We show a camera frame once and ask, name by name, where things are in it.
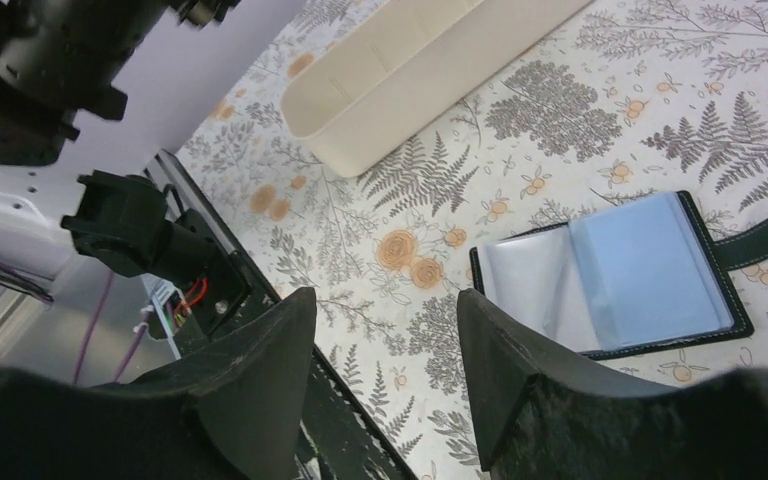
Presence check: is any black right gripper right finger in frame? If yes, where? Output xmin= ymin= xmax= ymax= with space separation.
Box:
xmin=457 ymin=289 xmax=768 ymax=479

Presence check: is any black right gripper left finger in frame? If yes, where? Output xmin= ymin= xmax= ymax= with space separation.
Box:
xmin=0 ymin=286 xmax=318 ymax=480

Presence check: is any cream plastic oblong tray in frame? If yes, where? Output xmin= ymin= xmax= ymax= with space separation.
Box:
xmin=280 ymin=0 xmax=588 ymax=178

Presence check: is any floral patterned table mat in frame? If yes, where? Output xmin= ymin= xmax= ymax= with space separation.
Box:
xmin=178 ymin=1 xmax=768 ymax=479

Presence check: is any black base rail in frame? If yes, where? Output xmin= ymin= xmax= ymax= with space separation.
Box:
xmin=135 ymin=151 xmax=412 ymax=479

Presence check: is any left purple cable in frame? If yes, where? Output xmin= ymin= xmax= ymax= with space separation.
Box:
xmin=69 ymin=271 xmax=150 ymax=386

